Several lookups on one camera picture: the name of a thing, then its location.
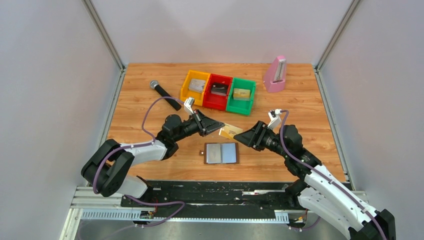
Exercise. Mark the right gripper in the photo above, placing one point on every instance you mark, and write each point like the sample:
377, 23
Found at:
253, 137

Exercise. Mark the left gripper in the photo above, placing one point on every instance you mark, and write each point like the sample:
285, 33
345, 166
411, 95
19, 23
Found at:
204, 124

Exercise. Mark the gold VIP card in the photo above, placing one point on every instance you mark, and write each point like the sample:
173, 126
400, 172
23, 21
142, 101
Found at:
229, 131

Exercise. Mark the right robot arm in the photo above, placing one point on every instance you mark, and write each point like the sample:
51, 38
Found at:
317, 189

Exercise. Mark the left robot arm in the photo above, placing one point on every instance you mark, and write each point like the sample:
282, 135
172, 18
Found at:
107, 169

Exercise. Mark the black card in red bin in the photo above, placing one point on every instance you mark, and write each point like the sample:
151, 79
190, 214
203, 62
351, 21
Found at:
219, 89

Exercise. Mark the silver card in yellow bin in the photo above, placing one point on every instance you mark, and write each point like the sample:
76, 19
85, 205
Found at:
196, 85

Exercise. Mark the gold card in green bin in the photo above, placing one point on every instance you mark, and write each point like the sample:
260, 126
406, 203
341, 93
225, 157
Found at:
241, 94

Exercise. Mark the red plastic bin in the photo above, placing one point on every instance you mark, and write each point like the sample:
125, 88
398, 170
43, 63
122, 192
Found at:
213, 101

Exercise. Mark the yellow plastic bin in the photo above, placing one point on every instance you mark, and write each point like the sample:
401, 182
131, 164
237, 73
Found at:
198, 94

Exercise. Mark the green plastic bin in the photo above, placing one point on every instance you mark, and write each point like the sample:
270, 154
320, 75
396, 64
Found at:
242, 107

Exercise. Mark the pink metronome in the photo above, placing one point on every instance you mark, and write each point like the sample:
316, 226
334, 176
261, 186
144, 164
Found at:
274, 79

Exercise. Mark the black microphone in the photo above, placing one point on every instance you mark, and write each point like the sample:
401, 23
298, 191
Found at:
154, 84

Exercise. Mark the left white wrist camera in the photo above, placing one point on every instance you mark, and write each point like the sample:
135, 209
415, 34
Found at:
187, 105

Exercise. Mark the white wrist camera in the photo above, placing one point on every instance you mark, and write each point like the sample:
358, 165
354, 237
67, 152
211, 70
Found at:
275, 118
187, 105

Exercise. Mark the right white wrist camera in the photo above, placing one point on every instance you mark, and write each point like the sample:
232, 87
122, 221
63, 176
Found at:
275, 118

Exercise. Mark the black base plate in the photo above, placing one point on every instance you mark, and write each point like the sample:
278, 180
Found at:
224, 200

